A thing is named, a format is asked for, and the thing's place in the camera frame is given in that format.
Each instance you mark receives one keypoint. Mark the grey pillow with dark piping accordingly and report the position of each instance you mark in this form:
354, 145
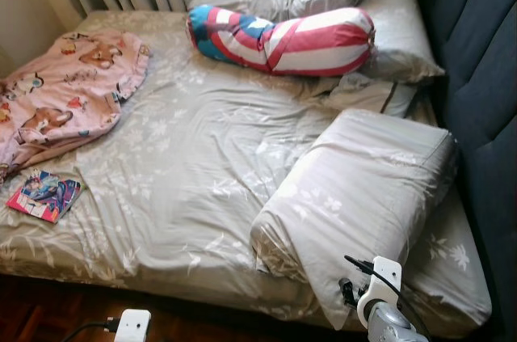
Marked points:
367, 95

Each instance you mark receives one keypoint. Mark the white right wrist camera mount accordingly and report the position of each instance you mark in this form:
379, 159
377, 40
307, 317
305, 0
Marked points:
386, 271

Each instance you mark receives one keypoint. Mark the pink cartoon bear blanket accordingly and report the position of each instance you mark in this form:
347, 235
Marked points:
65, 91

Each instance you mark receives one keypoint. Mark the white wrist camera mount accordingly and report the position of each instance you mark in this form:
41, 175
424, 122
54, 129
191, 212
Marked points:
386, 271
133, 326

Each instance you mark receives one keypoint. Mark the red white blue bolster pillow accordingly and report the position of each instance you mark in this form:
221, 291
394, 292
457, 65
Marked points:
307, 43

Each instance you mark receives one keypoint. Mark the grey floral bed sheet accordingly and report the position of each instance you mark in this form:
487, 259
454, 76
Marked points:
202, 156

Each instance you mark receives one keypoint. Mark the colourful comic book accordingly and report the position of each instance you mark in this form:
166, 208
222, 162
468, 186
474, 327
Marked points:
44, 195

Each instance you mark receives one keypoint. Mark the dark blue upholstered panel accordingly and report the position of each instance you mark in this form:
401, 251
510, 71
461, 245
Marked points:
477, 75

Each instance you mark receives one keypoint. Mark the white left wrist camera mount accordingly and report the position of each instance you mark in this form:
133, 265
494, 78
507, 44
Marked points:
133, 326

